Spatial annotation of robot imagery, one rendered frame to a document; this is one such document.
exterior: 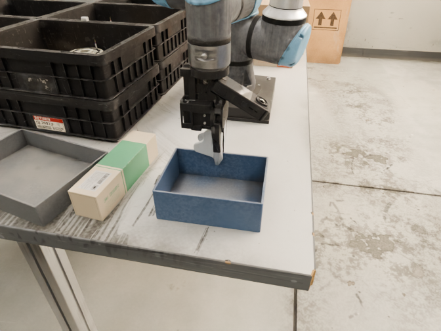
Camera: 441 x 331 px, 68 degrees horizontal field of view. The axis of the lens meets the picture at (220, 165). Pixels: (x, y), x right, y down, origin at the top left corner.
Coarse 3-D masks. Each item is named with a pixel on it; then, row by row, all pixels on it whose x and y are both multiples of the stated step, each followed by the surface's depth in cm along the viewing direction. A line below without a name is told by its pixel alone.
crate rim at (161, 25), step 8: (72, 8) 117; (80, 8) 119; (168, 8) 120; (48, 16) 105; (168, 16) 105; (176, 16) 108; (184, 16) 115; (144, 24) 96; (152, 24) 96; (160, 24) 98; (168, 24) 103; (160, 32) 98
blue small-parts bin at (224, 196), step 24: (168, 168) 66; (192, 168) 73; (216, 168) 72; (240, 168) 71; (264, 168) 70; (168, 192) 59; (192, 192) 69; (216, 192) 69; (240, 192) 69; (264, 192) 67; (168, 216) 62; (192, 216) 61; (216, 216) 60; (240, 216) 59
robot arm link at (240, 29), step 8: (256, 16) 90; (232, 24) 89; (240, 24) 89; (248, 24) 89; (232, 32) 90; (240, 32) 90; (248, 32) 89; (232, 40) 91; (240, 40) 90; (248, 40) 89; (232, 48) 93; (240, 48) 92; (248, 48) 91; (232, 56) 94; (240, 56) 95; (248, 56) 94
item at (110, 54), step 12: (24, 24) 97; (96, 24) 98; (108, 24) 97; (120, 24) 96; (132, 24) 96; (132, 36) 85; (144, 36) 89; (0, 48) 77; (12, 48) 77; (24, 48) 77; (120, 48) 79; (132, 48) 84; (36, 60) 76; (48, 60) 76; (60, 60) 75; (72, 60) 74; (84, 60) 73; (96, 60) 73; (108, 60) 75
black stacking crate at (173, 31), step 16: (64, 16) 112; (80, 16) 120; (96, 16) 128; (112, 16) 127; (128, 16) 125; (144, 16) 124; (160, 16) 122; (176, 32) 113; (160, 48) 103; (176, 48) 113
